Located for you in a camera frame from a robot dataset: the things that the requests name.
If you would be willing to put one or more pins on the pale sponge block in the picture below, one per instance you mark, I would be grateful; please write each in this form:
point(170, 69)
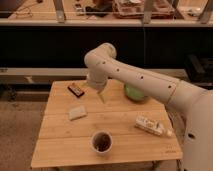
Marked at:
point(77, 112)

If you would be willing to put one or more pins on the wooden slatted table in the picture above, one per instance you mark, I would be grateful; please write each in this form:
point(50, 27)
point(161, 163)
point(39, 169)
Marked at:
point(65, 142)

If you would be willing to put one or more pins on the long wooden background workbench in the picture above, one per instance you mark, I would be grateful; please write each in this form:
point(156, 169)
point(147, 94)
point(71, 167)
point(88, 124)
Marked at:
point(191, 13)

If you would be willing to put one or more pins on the green bowl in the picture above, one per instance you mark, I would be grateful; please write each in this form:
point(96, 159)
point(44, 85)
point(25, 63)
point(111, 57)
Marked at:
point(134, 94)

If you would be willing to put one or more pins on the cluttered tray on workbench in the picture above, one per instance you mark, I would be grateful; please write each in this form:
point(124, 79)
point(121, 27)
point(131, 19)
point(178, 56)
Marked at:
point(135, 9)

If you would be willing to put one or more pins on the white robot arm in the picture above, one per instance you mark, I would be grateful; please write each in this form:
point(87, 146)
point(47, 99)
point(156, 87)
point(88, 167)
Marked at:
point(194, 102)

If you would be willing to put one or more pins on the translucent pointed end tool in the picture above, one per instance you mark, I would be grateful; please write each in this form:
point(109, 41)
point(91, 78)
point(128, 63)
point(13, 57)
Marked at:
point(101, 95)

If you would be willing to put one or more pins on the dark red chocolate bar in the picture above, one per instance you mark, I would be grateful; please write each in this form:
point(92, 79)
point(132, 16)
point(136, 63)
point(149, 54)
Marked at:
point(77, 91)

